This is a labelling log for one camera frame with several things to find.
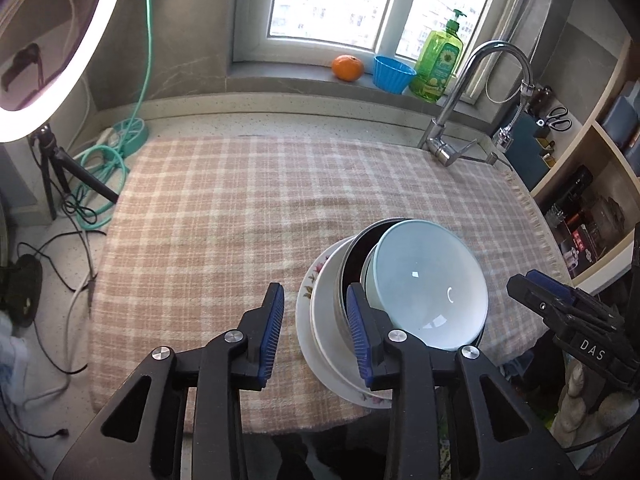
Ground black phone clamp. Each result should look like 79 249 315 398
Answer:
0 44 41 92

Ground black cable with inline switch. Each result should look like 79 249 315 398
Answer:
60 185 101 311

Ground large floral plate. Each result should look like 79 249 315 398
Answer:
295 245 396 408

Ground black round stand base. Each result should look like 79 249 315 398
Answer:
0 254 43 328

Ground scissors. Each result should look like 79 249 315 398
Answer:
537 105 573 133

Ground pink plaid cloth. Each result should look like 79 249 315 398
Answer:
89 135 573 436

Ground white leaf pattern plate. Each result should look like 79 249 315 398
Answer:
310 237 391 401

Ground brown glass bottle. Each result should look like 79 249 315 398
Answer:
527 85 555 118

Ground thin black usb cable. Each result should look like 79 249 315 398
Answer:
0 390 68 441

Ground orange fruit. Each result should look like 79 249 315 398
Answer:
331 54 364 82

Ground dark blue storage box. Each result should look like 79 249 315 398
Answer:
510 110 558 188

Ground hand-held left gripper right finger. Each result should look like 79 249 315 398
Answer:
346 282 576 480

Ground teal round power strip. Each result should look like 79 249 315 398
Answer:
102 119 150 156

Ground dark packaged box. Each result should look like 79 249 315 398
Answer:
567 195 628 266

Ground black cables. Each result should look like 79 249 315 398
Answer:
30 230 96 401

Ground wooden shelf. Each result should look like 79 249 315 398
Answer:
530 35 640 296

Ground blue fluted cup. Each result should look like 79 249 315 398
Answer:
372 55 417 95

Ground round ring light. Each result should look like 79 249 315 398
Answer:
0 0 130 143

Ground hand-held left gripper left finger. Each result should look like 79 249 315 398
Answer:
52 282 286 480

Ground plain steel bowl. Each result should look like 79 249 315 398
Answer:
337 217 486 361

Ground person's right hand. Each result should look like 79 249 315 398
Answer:
550 360 640 448

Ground green dish soap bottle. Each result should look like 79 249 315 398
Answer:
409 8 468 102

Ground flexible metal sprayer hose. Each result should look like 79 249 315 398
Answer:
492 77 535 151

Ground window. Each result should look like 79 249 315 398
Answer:
232 0 531 68

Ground black cylinder bottle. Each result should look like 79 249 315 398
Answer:
562 166 595 203

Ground chrome faucet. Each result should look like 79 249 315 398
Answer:
417 41 535 168

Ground light blue bowl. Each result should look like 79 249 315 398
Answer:
374 220 490 352

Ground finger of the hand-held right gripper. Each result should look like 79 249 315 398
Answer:
506 274 576 331
526 269 618 318

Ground green cable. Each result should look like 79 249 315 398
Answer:
75 0 151 231

